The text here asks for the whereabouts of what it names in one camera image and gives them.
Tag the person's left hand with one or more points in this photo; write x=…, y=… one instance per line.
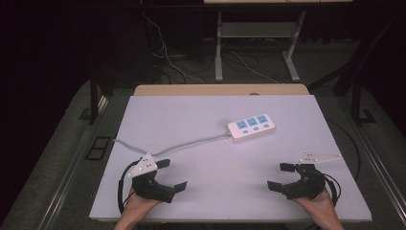
x=138, y=204

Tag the wooden table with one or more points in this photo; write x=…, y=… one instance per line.
x=220, y=89

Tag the grey metal desk frame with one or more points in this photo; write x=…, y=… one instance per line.
x=219, y=48

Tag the aluminium floor rail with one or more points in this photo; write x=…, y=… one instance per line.
x=72, y=166
x=381, y=169

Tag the black metal stand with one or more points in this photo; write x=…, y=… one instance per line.
x=93, y=99
x=356, y=96

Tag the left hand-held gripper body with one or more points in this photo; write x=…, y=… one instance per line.
x=150, y=189

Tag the white power strip blue sockets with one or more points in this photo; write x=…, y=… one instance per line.
x=251, y=127

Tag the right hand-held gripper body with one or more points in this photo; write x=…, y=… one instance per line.
x=304, y=186

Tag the person's right hand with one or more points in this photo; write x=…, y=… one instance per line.
x=317, y=206

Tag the black floor socket frame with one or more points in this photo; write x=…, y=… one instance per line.
x=98, y=147

